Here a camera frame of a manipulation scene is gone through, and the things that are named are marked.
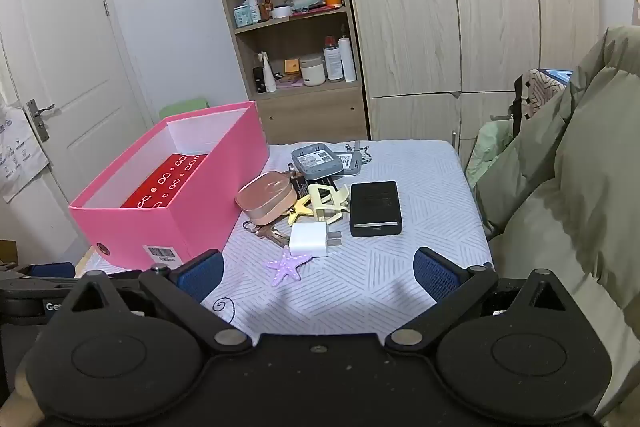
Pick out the white jar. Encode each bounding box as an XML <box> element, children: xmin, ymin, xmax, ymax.
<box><xmin>300</xmin><ymin>55</ymin><xmax>326</xmax><ymax>86</ymax></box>

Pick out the light green cloth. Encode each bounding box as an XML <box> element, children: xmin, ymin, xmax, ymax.
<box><xmin>465</xmin><ymin>119</ymin><xmax>516</xmax><ymax>178</ymax></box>

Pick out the purple starfish hair clip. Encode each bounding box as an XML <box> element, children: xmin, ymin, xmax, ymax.
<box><xmin>266</xmin><ymin>245</ymin><xmax>313</xmax><ymax>285</ymax></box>

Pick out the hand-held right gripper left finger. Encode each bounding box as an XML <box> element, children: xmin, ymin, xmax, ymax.
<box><xmin>65</xmin><ymin>250</ymin><xmax>253</xmax><ymax>355</ymax></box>

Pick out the white bottle red cap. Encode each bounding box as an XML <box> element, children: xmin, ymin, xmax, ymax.
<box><xmin>323</xmin><ymin>36</ymin><xmax>343</xmax><ymax>82</ymax></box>

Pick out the black pouch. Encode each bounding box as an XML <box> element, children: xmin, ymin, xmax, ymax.
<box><xmin>349</xmin><ymin>181</ymin><xmax>403</xmax><ymax>238</ymax></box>

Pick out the wooden bookshelf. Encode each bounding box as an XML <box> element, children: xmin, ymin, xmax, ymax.
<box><xmin>200</xmin><ymin>0</ymin><xmax>371</xmax><ymax>145</ymax></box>

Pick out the wooden wardrobe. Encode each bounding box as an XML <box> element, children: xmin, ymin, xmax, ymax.
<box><xmin>332</xmin><ymin>0</ymin><xmax>608</xmax><ymax>152</ymax></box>

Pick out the metal door handle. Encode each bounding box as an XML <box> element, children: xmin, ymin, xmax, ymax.
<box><xmin>26</xmin><ymin>99</ymin><xmax>56</xmax><ymax>144</ymax></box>

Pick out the cream claw hair clip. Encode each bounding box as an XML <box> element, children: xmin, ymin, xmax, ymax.
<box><xmin>307</xmin><ymin>183</ymin><xmax>351</xmax><ymax>224</ymax></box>

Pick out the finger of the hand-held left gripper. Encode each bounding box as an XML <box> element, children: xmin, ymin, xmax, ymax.
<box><xmin>29</xmin><ymin>263</ymin><xmax>76</xmax><ymax>279</ymax></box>

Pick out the white patterned bed sheet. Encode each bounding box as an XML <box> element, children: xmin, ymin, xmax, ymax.
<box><xmin>75</xmin><ymin>139</ymin><xmax>496</xmax><ymax>348</ymax></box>

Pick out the yellow starfish hair clip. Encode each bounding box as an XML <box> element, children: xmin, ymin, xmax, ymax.
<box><xmin>286</xmin><ymin>194</ymin><xmax>316</xmax><ymax>226</ymax></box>

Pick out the white spray bottle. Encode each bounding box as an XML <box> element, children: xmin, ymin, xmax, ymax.
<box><xmin>257</xmin><ymin>52</ymin><xmax>277</xmax><ymax>94</ymax></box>

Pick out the white printed bag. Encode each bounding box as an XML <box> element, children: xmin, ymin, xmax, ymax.
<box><xmin>0</xmin><ymin>99</ymin><xmax>51</xmax><ymax>204</ymax></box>

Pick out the red patterned cloth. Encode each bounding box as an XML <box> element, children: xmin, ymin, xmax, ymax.
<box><xmin>120</xmin><ymin>153</ymin><xmax>209</xmax><ymax>210</ymax></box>

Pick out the olive puffer jacket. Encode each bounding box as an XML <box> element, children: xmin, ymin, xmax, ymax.
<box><xmin>472</xmin><ymin>25</ymin><xmax>640</xmax><ymax>427</ymax></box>

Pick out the black battery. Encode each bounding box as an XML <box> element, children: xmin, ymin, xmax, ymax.
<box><xmin>289</xmin><ymin>174</ymin><xmax>341</xmax><ymax>200</ymax></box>

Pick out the red key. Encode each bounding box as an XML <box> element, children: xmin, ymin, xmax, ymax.
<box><xmin>243</xmin><ymin>219</ymin><xmax>291</xmax><ymax>248</ymax></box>

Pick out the rose gold compact case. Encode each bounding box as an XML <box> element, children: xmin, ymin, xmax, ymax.
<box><xmin>235</xmin><ymin>172</ymin><xmax>297</xmax><ymax>226</ymax></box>

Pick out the pink cardboard box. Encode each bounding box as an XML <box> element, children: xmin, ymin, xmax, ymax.
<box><xmin>68</xmin><ymin>101</ymin><xmax>271</xmax><ymax>271</ymax></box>

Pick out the white door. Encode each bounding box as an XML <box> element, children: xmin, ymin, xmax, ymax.
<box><xmin>0</xmin><ymin>0</ymin><xmax>161</xmax><ymax>248</ymax></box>

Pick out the patterned tote bag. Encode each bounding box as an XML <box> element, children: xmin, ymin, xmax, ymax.
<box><xmin>510</xmin><ymin>68</ymin><xmax>576</xmax><ymax>132</ymax></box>

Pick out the white charger plug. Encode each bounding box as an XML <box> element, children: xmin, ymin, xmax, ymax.
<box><xmin>289</xmin><ymin>221</ymin><xmax>345</xmax><ymax>259</ymax></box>

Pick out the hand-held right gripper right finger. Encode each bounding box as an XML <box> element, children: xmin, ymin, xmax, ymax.
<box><xmin>384</xmin><ymin>247</ymin><xmax>576</xmax><ymax>355</ymax></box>

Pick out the tall white bottle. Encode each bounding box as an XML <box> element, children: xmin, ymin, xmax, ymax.
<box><xmin>338</xmin><ymin>36</ymin><xmax>357</xmax><ymax>82</ymax></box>

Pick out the wooden bed frame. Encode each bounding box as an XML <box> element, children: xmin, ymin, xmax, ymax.
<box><xmin>75</xmin><ymin>249</ymin><xmax>103</xmax><ymax>279</ymax></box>

